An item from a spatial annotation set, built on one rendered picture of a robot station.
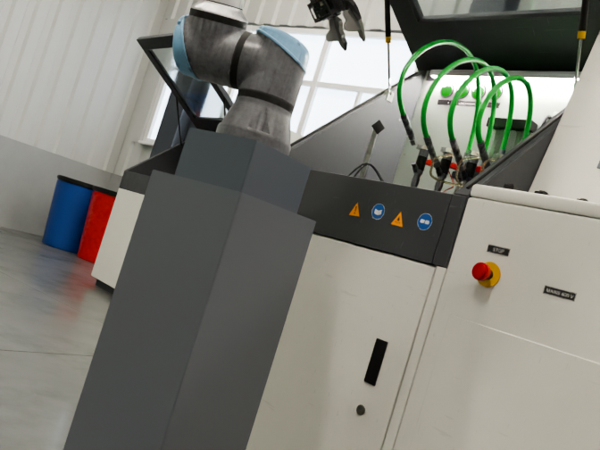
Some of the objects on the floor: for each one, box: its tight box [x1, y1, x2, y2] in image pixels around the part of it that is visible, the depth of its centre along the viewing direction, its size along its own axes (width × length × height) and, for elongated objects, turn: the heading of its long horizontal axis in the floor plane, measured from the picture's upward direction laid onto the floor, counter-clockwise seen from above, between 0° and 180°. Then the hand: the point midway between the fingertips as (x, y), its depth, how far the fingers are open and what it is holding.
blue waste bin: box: [42, 175, 94, 254], centre depth 759 cm, size 60×60×77 cm
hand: (354, 41), depth 181 cm, fingers open, 7 cm apart
